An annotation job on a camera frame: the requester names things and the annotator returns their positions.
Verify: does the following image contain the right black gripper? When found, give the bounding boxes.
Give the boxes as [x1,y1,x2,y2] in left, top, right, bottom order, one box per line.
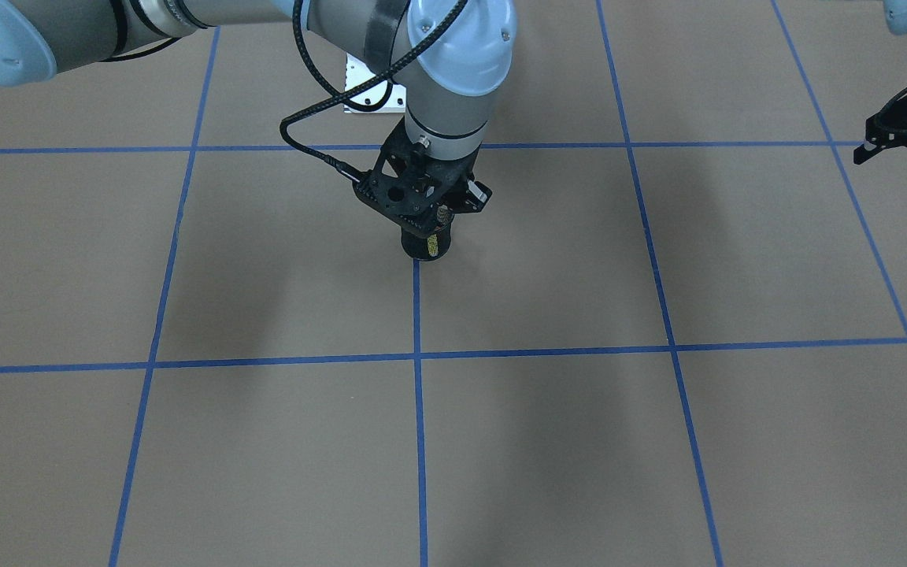
[354,130,492,239]

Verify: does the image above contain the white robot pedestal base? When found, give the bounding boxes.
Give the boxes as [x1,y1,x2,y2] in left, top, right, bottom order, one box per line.
[345,54,408,114]

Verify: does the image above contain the yellow highlighter pen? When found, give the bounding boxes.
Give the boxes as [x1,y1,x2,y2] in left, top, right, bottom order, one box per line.
[425,234,442,261]

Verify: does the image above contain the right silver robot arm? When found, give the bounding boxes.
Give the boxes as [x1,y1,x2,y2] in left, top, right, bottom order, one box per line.
[0,1,517,242]

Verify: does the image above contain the black mesh pen cup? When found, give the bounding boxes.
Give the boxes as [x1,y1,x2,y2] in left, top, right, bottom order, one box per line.
[401,206,454,261]

